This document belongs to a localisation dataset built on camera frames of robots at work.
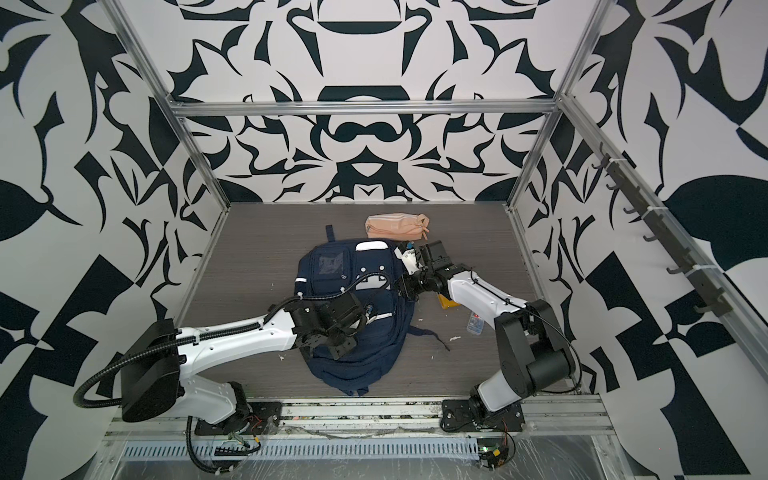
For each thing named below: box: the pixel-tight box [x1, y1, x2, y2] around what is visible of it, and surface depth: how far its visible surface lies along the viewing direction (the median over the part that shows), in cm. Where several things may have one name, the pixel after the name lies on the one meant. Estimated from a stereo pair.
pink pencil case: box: [365, 213, 430, 241], surface depth 114 cm
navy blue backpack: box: [294, 225, 450, 397], surface depth 85 cm
